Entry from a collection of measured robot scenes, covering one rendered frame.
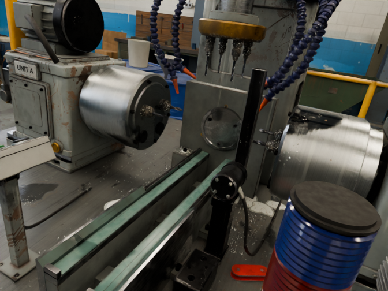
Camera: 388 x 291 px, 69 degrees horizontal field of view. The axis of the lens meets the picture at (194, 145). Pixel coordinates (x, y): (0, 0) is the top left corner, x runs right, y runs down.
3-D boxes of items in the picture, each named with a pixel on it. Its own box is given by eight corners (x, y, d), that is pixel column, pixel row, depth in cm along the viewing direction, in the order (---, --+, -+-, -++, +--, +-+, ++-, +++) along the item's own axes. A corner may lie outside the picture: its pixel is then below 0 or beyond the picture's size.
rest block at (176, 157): (177, 172, 107) (180, 143, 102) (193, 178, 104) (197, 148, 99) (169, 179, 102) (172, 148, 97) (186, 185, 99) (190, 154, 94)
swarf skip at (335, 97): (288, 123, 467) (303, 71, 433) (291, 110, 549) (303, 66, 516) (369, 140, 434) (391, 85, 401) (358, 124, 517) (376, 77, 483)
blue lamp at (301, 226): (282, 222, 26) (294, 179, 24) (354, 249, 23) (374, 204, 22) (267, 266, 21) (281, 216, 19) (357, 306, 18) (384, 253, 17)
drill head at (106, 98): (101, 117, 119) (101, 55, 109) (177, 140, 105) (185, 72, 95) (49, 133, 98) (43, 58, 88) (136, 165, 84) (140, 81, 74)
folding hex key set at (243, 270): (264, 270, 68) (266, 264, 67) (268, 282, 65) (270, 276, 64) (228, 269, 67) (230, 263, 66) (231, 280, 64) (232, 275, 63)
